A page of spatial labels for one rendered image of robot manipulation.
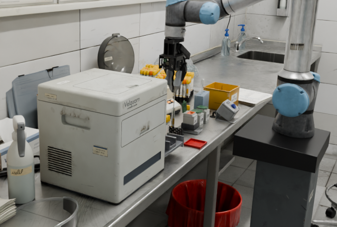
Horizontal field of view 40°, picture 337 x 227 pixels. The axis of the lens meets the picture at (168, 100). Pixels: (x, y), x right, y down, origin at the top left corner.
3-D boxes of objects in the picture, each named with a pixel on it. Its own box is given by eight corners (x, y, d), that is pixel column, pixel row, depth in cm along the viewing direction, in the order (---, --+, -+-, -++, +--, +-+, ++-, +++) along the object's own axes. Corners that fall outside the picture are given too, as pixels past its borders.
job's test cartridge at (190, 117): (193, 130, 185) (194, 114, 183) (182, 128, 187) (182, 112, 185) (196, 127, 188) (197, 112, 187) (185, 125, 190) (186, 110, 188)
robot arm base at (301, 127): (314, 128, 179) (320, 103, 176) (312, 141, 165) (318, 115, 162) (275, 120, 183) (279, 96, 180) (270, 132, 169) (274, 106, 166)
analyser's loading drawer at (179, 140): (156, 166, 148) (156, 151, 147) (138, 162, 151) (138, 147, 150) (183, 146, 166) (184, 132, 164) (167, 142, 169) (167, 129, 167)
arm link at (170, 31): (170, 23, 175) (190, 25, 172) (169, 35, 177) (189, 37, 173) (161, 25, 169) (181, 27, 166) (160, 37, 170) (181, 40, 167)
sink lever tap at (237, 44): (260, 54, 361) (262, 37, 357) (231, 51, 371) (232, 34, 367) (266, 51, 376) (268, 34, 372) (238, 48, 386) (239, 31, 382)
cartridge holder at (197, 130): (197, 135, 184) (198, 126, 183) (176, 130, 187) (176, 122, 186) (202, 130, 188) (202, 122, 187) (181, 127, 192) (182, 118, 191)
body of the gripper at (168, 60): (157, 70, 172) (159, 37, 169) (168, 66, 180) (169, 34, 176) (176, 73, 169) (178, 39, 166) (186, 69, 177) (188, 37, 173)
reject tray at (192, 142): (200, 149, 170) (200, 147, 169) (183, 145, 172) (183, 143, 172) (207, 143, 175) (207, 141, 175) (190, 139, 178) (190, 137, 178)
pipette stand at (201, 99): (205, 119, 203) (206, 97, 201) (189, 116, 206) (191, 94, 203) (211, 112, 212) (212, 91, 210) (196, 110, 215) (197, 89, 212)
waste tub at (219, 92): (227, 113, 213) (229, 91, 211) (201, 107, 220) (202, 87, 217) (238, 106, 225) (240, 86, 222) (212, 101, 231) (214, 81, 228)
